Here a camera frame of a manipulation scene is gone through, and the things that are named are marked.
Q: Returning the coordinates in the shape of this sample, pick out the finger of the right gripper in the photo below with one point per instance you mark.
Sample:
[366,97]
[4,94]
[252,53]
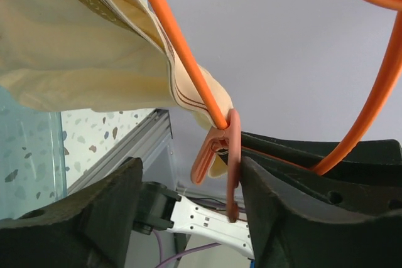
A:
[363,178]

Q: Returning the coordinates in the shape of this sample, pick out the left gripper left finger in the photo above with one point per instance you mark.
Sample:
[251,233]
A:
[89,228]

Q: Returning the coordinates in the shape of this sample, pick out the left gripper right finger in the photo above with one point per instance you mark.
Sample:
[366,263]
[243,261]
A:
[289,228]

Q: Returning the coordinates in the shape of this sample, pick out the pink clothespin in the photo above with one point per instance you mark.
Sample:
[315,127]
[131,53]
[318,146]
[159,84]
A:
[225,143]

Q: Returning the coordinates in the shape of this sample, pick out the orange plastic hanger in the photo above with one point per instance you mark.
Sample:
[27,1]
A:
[386,79]

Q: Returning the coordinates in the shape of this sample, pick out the beige underwear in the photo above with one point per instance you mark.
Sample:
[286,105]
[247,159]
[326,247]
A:
[104,55]

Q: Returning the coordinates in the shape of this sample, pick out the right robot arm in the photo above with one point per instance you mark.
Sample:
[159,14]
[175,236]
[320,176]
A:
[162,209]

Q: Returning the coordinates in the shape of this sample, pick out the clear blue plastic container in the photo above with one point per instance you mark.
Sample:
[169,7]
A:
[32,158]

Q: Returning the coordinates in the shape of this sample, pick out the aluminium rail frame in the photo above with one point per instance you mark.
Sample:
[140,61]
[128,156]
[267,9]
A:
[149,140]

